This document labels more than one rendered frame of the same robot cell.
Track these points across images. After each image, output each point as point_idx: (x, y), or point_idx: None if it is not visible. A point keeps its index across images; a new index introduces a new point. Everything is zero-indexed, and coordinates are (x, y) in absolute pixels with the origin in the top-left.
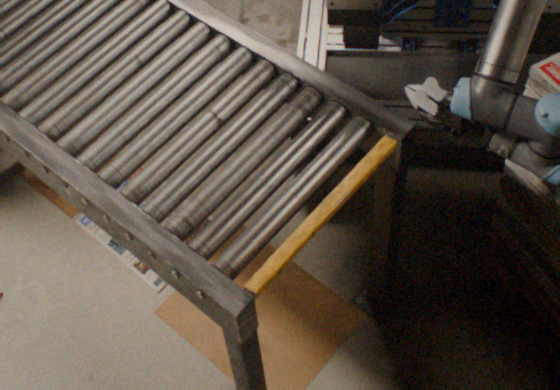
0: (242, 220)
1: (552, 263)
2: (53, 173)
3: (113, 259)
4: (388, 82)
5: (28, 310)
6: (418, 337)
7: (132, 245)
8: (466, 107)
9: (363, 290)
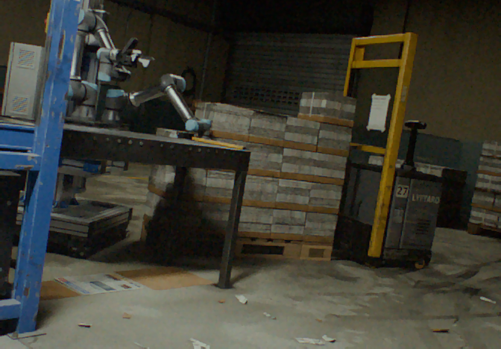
0: None
1: (190, 208)
2: (186, 146)
3: (118, 292)
4: (80, 215)
5: (140, 310)
6: (185, 263)
7: (215, 159)
8: (197, 124)
9: (162, 264)
